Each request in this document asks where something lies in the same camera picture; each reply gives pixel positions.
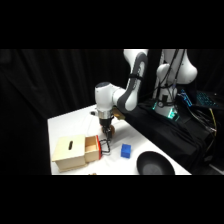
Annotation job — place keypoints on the tan wrist camera mount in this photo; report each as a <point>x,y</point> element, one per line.
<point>119,114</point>

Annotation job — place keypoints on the teal backlit keyboard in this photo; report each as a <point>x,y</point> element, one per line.
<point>206,99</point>

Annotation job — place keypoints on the green base light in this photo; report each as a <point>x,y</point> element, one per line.
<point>170,114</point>

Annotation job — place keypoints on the small wooden piece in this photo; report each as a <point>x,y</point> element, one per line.
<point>92,173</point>

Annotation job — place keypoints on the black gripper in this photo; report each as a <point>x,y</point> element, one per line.
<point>106,123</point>

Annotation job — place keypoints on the black curtain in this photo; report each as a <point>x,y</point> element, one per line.
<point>30,93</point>

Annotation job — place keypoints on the white tablecloth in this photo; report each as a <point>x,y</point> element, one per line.
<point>70,125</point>

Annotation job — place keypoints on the black cloth-covered robot stand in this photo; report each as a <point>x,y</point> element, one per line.
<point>166,133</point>

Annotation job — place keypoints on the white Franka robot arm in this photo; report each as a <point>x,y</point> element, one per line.
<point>105,96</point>

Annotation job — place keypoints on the blue cube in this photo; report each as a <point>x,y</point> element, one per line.
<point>125,151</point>

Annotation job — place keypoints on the teal-lit device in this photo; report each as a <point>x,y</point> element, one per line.
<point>185,97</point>

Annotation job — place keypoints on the light wooden drawer box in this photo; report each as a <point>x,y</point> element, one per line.
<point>68,153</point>

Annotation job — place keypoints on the black bowl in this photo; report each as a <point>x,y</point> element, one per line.
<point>154,164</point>

